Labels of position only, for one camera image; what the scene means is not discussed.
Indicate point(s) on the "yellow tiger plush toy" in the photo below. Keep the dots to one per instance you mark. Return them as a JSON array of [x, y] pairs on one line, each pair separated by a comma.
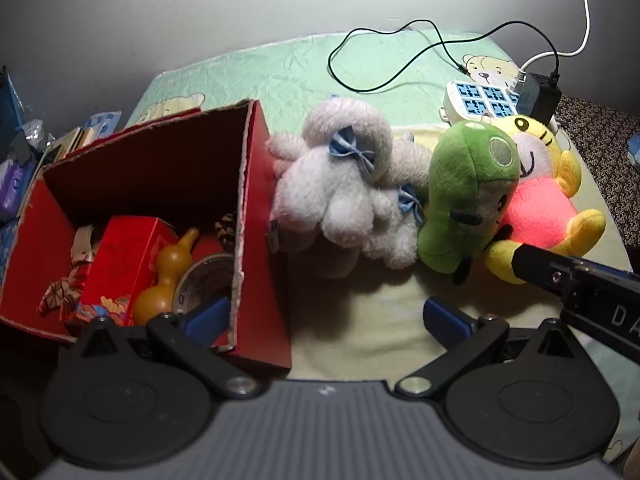
[[542, 205]]

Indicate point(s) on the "pine cone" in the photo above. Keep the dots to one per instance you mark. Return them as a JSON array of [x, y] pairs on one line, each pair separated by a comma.
[[227, 230]]

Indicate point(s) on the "blue white packet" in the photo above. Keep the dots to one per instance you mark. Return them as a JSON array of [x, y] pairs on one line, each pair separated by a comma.
[[102, 122]]

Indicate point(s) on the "white power strip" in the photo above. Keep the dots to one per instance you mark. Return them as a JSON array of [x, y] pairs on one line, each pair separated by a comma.
[[475, 100]]

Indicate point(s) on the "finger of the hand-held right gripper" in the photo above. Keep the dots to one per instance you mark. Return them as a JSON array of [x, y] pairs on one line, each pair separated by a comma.
[[537, 266]]

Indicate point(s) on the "purple tissue pack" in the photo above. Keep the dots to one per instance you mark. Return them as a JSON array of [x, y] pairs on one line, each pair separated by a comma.
[[14, 187]]

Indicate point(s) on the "red patterned ribbon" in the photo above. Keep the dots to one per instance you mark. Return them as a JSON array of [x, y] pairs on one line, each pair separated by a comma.
[[57, 292]]

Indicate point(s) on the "white rabbit plush toy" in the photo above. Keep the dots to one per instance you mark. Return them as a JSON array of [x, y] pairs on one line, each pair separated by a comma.
[[397, 240]]

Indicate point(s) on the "clear plastic bag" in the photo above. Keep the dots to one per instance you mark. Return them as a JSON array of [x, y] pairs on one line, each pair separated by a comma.
[[34, 132]]

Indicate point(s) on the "pink plush toy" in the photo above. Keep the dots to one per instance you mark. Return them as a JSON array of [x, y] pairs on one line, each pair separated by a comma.
[[325, 190]]

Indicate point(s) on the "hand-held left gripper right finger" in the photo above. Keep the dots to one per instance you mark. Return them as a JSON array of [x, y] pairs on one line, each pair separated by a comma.
[[445, 321]]

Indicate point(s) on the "green plush toy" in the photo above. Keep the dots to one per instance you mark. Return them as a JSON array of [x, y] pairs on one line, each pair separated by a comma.
[[460, 180]]

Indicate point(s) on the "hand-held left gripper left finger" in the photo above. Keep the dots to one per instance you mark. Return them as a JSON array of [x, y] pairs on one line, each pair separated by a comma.
[[210, 315]]

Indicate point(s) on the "small red box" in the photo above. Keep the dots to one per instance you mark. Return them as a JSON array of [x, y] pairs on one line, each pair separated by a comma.
[[125, 260]]

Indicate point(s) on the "brown patterned blanket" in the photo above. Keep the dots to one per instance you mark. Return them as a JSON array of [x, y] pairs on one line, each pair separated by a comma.
[[600, 130]]

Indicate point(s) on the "red cardboard box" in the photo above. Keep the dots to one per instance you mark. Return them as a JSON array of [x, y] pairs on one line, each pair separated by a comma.
[[265, 260]]

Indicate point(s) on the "black charger adapter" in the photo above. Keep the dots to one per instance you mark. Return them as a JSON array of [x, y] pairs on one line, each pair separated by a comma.
[[542, 97]]

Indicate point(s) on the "blue bag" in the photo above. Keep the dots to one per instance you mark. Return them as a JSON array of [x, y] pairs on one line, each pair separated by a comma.
[[9, 110]]

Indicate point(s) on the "yellow edged book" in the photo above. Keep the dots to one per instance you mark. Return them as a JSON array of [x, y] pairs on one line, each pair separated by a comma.
[[65, 142]]

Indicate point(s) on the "yellow gourd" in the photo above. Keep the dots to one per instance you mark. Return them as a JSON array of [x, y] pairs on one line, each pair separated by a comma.
[[170, 265]]

